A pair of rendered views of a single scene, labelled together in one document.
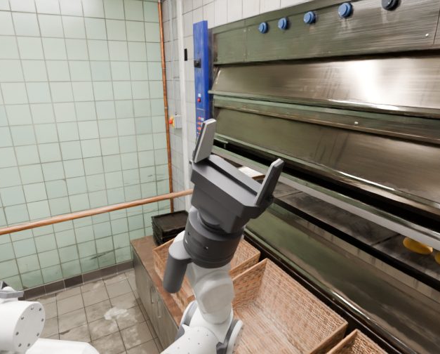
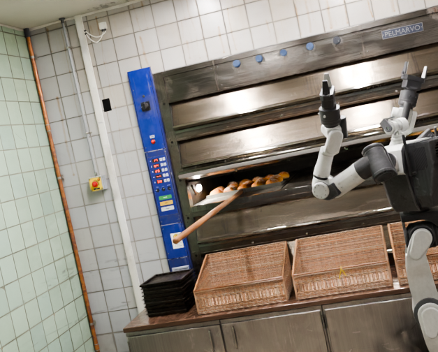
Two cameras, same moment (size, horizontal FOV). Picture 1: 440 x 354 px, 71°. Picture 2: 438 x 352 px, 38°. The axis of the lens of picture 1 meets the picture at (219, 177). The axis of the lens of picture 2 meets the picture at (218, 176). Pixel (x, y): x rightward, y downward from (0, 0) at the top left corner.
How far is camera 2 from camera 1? 323 cm
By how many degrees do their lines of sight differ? 49
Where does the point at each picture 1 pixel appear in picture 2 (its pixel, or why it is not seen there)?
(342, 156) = not seen: hidden behind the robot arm
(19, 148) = not seen: outside the picture
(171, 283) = (408, 116)
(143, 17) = (24, 75)
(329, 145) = not seen: hidden behind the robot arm
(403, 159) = (372, 111)
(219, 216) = (416, 86)
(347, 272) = (365, 196)
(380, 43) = (337, 59)
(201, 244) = (415, 96)
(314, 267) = (341, 211)
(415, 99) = (369, 80)
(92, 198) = (28, 312)
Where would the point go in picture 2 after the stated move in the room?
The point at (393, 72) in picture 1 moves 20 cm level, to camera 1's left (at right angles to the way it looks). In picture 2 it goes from (350, 72) to (333, 74)
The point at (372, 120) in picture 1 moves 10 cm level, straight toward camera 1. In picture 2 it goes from (348, 98) to (358, 96)
